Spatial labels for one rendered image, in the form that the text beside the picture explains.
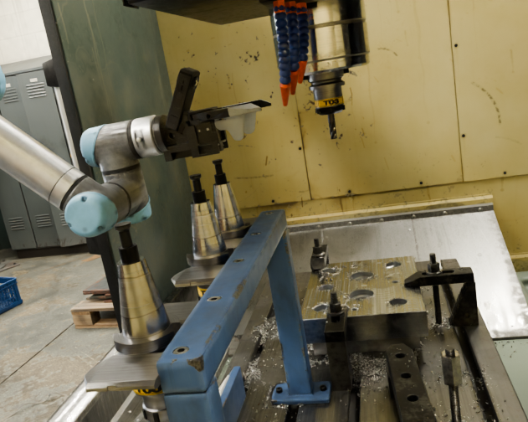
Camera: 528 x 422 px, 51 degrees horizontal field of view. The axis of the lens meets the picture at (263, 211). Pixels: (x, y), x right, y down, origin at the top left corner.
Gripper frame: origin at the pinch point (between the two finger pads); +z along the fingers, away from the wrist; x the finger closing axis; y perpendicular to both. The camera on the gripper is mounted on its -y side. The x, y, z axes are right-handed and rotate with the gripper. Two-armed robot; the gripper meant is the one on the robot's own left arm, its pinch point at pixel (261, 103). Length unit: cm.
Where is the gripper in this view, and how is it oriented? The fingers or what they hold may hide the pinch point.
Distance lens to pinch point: 101.5
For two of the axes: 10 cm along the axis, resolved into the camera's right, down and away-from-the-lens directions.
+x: -1.8, 2.6, -9.5
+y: 2.0, 9.5, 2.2
